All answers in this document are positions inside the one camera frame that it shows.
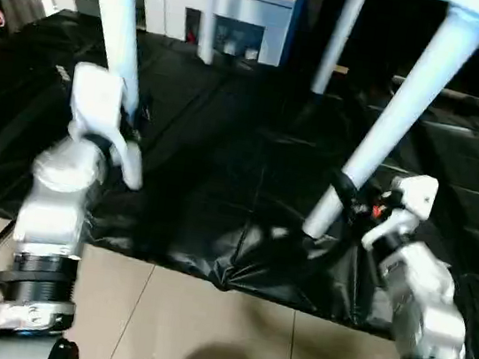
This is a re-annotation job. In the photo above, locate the white plastic table leg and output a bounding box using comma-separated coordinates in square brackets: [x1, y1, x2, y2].
[71, 0, 156, 121]
[193, 0, 224, 66]
[300, 0, 479, 264]
[308, 0, 371, 100]

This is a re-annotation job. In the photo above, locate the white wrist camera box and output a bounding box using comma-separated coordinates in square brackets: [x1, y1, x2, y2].
[359, 168, 442, 258]
[57, 62, 160, 194]

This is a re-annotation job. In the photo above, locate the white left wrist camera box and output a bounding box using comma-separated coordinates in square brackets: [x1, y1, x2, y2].
[57, 62, 160, 194]

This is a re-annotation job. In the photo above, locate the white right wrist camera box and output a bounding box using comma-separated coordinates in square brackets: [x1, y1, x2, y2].
[359, 168, 442, 258]

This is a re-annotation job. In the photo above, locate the black plastic mat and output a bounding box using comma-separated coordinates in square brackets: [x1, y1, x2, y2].
[0, 1, 479, 359]

